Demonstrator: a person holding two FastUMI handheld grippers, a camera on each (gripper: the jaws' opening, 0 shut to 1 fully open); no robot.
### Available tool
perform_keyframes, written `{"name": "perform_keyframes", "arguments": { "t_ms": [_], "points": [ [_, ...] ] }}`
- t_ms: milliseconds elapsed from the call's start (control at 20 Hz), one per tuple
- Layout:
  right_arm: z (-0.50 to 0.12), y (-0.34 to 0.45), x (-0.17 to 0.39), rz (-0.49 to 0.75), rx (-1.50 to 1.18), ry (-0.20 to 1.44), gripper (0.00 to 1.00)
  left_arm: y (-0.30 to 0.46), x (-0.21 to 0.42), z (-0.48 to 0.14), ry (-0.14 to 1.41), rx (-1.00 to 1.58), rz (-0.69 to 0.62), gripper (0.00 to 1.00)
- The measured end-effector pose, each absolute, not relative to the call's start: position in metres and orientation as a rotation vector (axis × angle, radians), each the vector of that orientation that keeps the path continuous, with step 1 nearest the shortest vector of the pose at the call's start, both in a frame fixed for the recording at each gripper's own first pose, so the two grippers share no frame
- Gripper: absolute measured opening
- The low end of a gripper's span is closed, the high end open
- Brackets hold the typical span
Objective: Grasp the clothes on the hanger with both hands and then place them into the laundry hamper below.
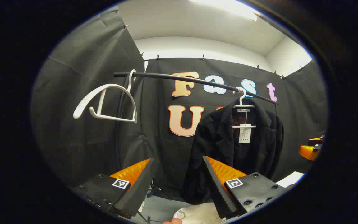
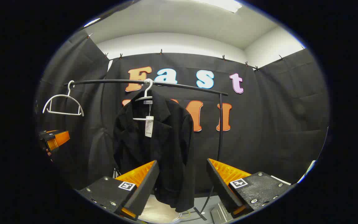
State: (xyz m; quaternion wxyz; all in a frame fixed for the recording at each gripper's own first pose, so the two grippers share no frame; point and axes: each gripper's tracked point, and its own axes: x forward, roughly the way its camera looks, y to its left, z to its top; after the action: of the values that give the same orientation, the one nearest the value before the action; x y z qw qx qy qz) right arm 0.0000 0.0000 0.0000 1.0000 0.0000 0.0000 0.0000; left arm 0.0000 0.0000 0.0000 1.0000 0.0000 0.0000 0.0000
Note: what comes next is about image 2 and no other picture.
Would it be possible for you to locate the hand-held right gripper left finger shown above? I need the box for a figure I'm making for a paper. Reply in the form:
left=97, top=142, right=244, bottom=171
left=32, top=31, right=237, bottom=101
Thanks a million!
left=78, top=160, right=160, bottom=221

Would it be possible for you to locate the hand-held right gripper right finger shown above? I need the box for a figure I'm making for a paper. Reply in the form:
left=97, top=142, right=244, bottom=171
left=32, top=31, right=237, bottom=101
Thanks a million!
left=206, top=158, right=292, bottom=218

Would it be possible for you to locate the white laundry hamper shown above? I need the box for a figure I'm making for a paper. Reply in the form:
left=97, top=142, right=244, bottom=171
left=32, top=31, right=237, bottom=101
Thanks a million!
left=137, top=194, right=192, bottom=224

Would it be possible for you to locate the black knit jacket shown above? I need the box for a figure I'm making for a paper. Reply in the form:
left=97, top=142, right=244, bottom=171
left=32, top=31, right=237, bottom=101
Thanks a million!
left=113, top=90, right=195, bottom=213

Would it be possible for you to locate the white clothes hanger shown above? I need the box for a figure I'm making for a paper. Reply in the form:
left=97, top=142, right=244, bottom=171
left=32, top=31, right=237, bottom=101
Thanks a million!
left=42, top=80, right=85, bottom=117
left=132, top=78, right=154, bottom=121

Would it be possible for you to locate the black clothes rack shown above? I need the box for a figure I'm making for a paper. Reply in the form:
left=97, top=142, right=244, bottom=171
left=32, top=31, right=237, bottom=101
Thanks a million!
left=63, top=79, right=228, bottom=221

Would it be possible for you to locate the white flat board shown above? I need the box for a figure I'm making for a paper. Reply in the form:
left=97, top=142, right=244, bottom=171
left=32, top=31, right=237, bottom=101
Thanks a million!
left=271, top=175, right=292, bottom=186

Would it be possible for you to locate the black backdrop cloth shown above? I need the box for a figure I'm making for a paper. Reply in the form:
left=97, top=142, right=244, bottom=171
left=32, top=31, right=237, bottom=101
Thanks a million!
left=36, top=30, right=330, bottom=195

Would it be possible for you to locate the white panel edge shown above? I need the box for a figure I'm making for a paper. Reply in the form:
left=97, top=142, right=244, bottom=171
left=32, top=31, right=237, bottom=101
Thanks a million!
left=297, top=160, right=317, bottom=184

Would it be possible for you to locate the narrow ceiling light strip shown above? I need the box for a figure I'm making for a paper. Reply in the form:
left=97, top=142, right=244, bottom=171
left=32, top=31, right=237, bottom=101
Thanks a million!
left=84, top=18, right=101, bottom=28

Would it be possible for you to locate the row of backdrop clips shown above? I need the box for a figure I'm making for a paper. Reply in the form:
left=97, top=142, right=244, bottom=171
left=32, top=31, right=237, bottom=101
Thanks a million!
left=87, top=34, right=283, bottom=71

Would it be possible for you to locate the ceiling light panel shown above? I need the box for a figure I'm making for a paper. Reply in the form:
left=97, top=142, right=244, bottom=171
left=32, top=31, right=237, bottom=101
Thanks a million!
left=195, top=0, right=242, bottom=13

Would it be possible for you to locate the grey metal bracket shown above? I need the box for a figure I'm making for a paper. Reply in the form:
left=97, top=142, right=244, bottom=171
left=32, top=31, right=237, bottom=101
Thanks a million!
left=211, top=203, right=229, bottom=223

